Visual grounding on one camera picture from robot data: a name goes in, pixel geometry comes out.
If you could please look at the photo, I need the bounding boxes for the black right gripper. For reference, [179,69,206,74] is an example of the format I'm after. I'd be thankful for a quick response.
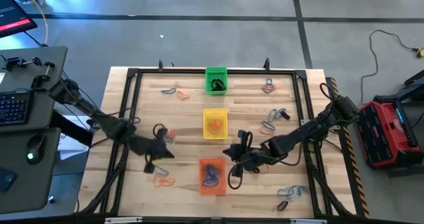
[222,131,269,178]

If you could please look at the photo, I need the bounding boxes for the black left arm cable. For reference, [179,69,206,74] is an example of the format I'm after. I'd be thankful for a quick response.
[131,116,167,139]

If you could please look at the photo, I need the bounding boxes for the black desk clamp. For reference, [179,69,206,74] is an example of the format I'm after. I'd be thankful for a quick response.
[1,56,56,73]
[31,74,51,89]

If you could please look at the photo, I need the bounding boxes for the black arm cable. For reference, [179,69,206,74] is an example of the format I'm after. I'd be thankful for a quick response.
[227,82,336,190]
[131,116,167,139]

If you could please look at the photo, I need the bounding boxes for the black monitor red stripe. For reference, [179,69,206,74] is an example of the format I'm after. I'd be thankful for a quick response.
[0,0,38,39]

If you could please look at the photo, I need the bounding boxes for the black floor cable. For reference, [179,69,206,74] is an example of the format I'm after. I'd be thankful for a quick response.
[360,28,417,105]

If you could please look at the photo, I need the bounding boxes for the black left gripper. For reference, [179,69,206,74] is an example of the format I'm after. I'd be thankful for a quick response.
[131,128,176,174]

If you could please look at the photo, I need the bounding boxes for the black aluminium table frame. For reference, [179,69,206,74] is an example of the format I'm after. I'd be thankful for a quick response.
[76,66,356,218]

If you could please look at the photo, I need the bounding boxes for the green plastic basket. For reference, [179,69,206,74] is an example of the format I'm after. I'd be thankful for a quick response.
[205,66,229,95]

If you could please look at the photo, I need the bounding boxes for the black computer mouse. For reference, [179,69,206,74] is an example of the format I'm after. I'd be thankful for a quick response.
[25,134,47,166]

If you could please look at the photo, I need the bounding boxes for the yellow plastic basket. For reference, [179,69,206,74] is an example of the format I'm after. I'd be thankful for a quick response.
[202,108,229,140]

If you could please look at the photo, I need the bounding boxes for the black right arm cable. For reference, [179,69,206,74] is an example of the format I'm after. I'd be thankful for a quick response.
[227,82,336,190]

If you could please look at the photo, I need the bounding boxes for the orange plastic basket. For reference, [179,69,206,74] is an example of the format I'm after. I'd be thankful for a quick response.
[198,157,228,196]

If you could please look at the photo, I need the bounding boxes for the silver edge bracket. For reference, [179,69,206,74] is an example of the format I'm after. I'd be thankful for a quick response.
[104,217,143,224]
[290,218,328,224]

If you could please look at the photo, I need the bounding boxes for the red black power station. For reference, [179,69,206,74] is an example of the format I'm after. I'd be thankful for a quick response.
[352,95,424,170]

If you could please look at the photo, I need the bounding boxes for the black flat device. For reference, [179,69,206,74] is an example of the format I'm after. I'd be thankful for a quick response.
[0,167,18,194]

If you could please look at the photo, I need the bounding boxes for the backlit black keyboard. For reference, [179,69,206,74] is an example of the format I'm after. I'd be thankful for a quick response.
[0,90,34,127]

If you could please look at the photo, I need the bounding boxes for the grey side desk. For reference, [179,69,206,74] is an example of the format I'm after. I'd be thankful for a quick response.
[0,46,68,134]
[0,127,63,215]

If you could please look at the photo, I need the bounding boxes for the yellow cable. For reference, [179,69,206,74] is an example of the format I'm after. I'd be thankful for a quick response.
[22,0,50,46]

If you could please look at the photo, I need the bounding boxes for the yellow black hazard strip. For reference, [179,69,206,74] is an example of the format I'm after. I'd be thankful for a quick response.
[330,77,371,219]

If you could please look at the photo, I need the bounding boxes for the black floor equipment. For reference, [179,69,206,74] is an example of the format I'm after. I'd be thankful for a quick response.
[403,68,424,102]

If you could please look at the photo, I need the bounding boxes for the white paper sheet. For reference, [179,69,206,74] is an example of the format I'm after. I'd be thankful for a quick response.
[56,133,89,152]

